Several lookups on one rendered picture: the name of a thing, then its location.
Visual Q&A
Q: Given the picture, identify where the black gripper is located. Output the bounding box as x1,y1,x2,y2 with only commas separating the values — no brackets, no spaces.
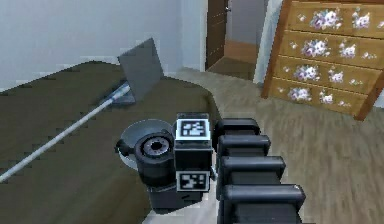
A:
114,130,205,212

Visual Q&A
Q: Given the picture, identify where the grey bowl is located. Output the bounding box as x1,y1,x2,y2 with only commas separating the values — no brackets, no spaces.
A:
119,118,178,171

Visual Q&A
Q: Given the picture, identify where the dark brown room door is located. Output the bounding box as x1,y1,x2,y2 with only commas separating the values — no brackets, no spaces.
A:
204,0,232,71

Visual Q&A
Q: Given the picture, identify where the wooden flowered chest of drawers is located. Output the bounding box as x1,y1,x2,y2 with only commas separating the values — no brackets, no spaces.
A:
260,0,384,122

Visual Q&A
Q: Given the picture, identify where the dark olive bed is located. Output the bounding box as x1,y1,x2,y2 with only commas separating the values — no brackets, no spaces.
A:
0,60,223,224

